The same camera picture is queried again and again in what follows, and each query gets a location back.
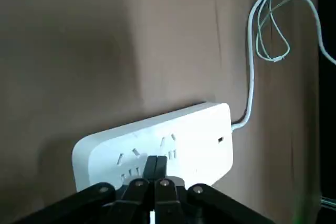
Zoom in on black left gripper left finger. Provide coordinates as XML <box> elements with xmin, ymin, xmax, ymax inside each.
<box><xmin>10</xmin><ymin>155</ymin><xmax>158</xmax><ymax>224</ymax></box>

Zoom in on thick white power strip cable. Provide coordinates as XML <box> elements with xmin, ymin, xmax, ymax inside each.
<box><xmin>230</xmin><ymin>0</ymin><xmax>275</xmax><ymax>131</ymax></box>

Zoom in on white power strip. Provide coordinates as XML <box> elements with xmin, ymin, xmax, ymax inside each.
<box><xmin>72</xmin><ymin>102</ymin><xmax>234</xmax><ymax>194</ymax></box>

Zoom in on thin white charger cable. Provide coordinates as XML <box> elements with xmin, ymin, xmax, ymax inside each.
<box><xmin>256</xmin><ymin>0</ymin><xmax>336</xmax><ymax>66</ymax></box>

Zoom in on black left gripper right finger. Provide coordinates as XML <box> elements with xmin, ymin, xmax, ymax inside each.
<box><xmin>154</xmin><ymin>156</ymin><xmax>274</xmax><ymax>224</ymax></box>

